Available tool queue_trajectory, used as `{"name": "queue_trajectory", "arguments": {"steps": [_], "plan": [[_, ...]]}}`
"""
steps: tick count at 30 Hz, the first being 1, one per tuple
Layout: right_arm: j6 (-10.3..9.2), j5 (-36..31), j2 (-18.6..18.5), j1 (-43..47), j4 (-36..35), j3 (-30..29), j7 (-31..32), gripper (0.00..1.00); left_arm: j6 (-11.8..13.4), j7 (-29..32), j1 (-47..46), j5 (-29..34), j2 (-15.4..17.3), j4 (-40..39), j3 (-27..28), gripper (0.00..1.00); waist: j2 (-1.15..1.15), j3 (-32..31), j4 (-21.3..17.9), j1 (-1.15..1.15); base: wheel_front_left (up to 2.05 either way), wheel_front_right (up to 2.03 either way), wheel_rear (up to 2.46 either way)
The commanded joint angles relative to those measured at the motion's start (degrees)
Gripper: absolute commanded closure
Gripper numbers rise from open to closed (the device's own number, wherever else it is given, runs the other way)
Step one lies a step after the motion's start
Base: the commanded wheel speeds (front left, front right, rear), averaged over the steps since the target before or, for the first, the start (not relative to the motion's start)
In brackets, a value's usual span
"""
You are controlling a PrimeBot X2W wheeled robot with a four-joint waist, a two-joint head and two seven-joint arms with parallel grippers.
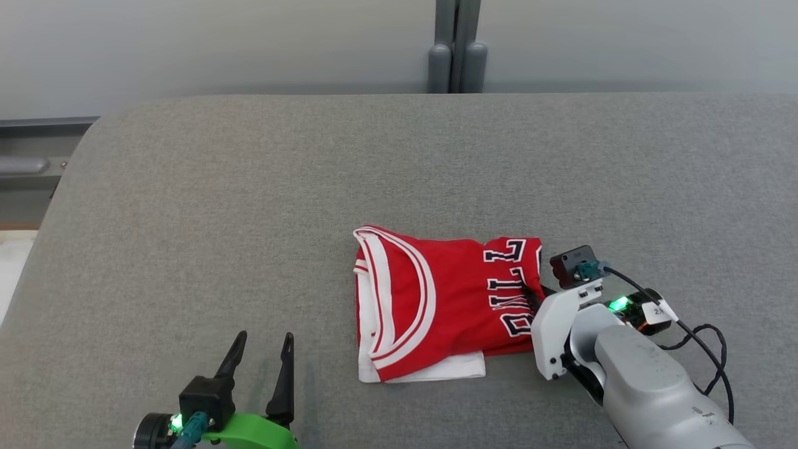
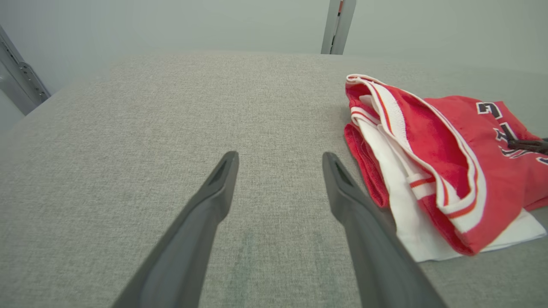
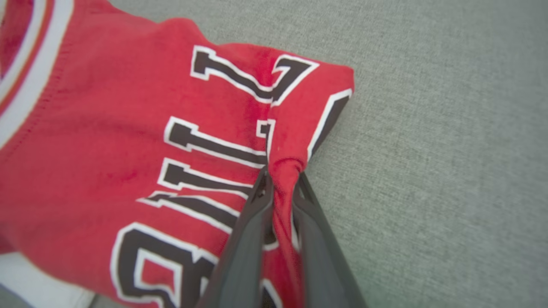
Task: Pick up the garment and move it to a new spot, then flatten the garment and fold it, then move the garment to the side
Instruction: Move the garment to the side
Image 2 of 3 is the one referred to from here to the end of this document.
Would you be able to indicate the grey perforated metal rail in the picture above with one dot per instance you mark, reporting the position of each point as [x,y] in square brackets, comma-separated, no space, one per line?
[17,77]

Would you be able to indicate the red and white sports jersey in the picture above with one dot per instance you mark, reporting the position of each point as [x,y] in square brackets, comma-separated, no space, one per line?
[432,141]

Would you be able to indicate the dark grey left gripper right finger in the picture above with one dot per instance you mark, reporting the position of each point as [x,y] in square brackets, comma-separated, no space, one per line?
[376,256]

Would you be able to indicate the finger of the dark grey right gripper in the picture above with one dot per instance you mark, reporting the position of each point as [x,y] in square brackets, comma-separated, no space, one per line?
[533,142]
[533,149]

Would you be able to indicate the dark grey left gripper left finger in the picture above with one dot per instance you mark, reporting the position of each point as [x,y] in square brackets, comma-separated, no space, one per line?
[188,248]

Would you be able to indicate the grey partition post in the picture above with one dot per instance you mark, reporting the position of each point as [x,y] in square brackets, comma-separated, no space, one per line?
[330,25]
[347,21]

